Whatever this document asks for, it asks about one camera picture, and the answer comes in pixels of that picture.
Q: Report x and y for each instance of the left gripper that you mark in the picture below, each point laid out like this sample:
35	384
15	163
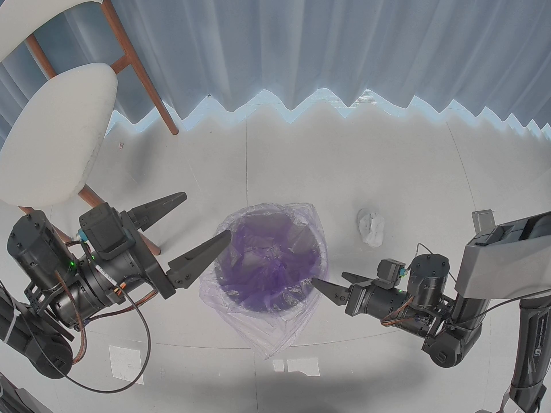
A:
146	269

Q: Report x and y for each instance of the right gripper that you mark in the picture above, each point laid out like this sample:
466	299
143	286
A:
379	301

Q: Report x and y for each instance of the white cushioned wooden chair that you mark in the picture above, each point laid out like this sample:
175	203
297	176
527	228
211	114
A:
56	144

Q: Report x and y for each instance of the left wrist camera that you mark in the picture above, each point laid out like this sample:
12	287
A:
103	230

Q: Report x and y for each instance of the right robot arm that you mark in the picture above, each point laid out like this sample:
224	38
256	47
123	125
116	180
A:
495	256

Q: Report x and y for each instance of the purple plastic bag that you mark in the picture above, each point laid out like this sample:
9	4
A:
275	256

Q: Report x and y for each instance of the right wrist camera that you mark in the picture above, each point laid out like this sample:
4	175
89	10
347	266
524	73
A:
391	273

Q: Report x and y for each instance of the white trash bin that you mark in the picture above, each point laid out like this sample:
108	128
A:
275	309

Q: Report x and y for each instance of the white paper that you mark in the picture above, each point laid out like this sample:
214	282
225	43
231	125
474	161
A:
372	230

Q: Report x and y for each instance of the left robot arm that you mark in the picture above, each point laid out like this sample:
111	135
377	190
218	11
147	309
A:
32	248

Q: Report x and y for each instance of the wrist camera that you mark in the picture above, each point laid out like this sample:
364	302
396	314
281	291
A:
103	230
391	273

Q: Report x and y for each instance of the pale blue curtain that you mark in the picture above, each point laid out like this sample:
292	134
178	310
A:
344	28

